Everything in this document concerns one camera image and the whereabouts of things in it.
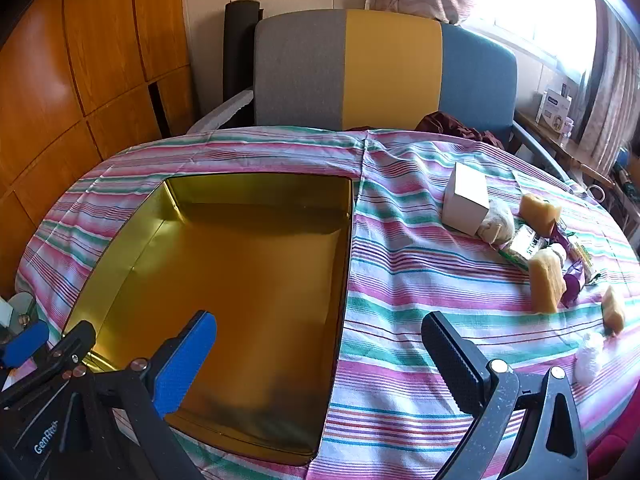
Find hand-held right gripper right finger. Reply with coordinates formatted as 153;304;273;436
421;311;588;480

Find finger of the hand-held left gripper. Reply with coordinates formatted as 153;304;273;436
0;321;97;408
0;320;51;368

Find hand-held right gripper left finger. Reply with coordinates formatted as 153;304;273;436
62;310;218;480

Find gold tin box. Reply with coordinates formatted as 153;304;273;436
61;172;355;467

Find yellow sponge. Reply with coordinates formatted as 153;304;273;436
518;192;562;237
528;251;567;314
601;285;627;337

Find green snack packet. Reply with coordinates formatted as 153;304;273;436
496;224;551;270

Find purple packet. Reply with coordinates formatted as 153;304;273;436
549;219;571;248
559;260;586;308

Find white cardboard box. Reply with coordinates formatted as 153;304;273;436
441;162;492;237

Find striped tablecloth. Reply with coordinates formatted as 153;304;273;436
15;125;640;480

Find red cushion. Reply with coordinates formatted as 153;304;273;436
587;430;640;480

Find maroon cloth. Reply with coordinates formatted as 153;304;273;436
415;110;506;150

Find wooden side table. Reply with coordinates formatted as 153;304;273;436
515;109;621;196

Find blue white box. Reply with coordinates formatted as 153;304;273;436
535;89;574;127

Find wooden wardrobe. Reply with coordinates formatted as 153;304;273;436
0;0;196;241

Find grey yellow blue chair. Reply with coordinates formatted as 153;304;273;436
187;9;571;181

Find pink side curtain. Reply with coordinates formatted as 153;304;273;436
575;5;640;171

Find black rolled mat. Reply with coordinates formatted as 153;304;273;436
223;1;262;111

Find window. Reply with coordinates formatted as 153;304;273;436
460;0;601;76

